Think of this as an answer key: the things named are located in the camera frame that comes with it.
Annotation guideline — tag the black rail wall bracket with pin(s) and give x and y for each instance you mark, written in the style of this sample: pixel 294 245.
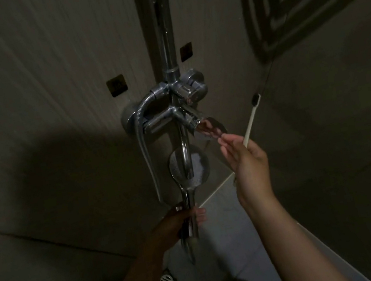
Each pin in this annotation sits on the black rail wall bracket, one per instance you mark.
pixel 116 85
pixel 186 51

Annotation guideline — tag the round chrome shower head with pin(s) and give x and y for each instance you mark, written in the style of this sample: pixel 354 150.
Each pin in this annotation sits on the round chrome shower head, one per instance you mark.
pixel 198 164

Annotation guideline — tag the white toothbrush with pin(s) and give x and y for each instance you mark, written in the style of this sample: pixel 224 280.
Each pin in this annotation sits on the white toothbrush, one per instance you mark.
pixel 251 118

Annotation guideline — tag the chrome shower riser rail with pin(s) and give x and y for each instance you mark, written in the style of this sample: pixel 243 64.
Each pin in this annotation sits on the chrome shower riser rail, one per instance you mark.
pixel 163 25

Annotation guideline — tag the person's right forearm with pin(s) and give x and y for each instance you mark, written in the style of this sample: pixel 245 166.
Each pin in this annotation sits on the person's right forearm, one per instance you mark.
pixel 296 251

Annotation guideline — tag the chrome shower mixer faucet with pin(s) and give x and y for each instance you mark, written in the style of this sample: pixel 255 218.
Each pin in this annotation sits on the chrome shower mixer faucet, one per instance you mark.
pixel 180 90

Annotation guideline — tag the person's right hand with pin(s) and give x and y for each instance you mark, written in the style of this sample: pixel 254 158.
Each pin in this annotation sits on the person's right hand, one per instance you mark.
pixel 251 173

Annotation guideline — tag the person's left hand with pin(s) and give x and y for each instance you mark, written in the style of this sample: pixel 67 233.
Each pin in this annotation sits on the person's left hand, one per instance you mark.
pixel 171 227

